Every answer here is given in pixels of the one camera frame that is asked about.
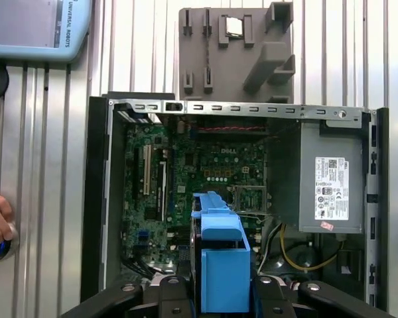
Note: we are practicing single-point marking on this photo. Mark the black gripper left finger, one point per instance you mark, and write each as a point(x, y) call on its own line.
point(172, 298)

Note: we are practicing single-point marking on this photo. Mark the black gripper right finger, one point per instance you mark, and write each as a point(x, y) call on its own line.
point(268, 298)

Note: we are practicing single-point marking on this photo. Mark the hard disk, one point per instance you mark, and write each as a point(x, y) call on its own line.
point(225, 275)

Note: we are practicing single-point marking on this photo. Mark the bare person hand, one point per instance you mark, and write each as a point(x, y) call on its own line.
point(0, 212)

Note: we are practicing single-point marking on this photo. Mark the black case fan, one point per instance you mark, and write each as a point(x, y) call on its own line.
point(295, 258)

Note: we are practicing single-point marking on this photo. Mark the CPU socket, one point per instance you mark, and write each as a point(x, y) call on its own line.
point(252, 198)

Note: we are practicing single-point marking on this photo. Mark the long black expansion slot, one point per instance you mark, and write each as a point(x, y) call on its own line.
point(163, 192)

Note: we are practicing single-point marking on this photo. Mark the grey power supply unit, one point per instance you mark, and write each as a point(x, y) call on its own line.
point(305, 185)

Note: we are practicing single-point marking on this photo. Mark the open black PC case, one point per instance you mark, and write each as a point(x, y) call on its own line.
point(94, 198)

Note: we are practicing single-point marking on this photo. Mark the white expansion slot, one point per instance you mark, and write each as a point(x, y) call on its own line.
point(147, 172)

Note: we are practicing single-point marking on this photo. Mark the green motherboard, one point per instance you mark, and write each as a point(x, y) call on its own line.
point(192, 159)

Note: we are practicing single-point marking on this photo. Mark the grey parts rack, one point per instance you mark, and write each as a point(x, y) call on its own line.
point(238, 66)

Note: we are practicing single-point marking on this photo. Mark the RAM stick on rack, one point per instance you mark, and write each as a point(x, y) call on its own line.
point(208, 53)

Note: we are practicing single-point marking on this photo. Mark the silver CPU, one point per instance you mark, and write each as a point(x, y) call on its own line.
point(234, 26)

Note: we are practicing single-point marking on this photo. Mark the pale blue teach pendant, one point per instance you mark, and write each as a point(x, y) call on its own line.
point(20, 26)

